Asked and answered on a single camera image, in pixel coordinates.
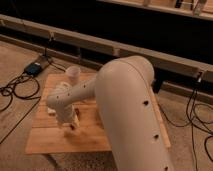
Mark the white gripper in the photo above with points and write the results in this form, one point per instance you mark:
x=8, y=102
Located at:
x=63, y=115

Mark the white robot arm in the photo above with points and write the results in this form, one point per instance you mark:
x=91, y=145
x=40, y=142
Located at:
x=122, y=89

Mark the wooden table board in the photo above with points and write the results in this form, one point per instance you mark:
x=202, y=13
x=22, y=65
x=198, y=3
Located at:
x=46, y=137

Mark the translucent plastic cup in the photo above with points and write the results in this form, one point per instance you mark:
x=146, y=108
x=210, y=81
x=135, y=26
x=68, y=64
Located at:
x=73, y=73

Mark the black power adapter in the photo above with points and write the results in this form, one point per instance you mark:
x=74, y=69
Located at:
x=33, y=69

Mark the wooden beam rail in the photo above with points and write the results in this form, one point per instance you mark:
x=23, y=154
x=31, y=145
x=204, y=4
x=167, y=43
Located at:
x=172, y=63

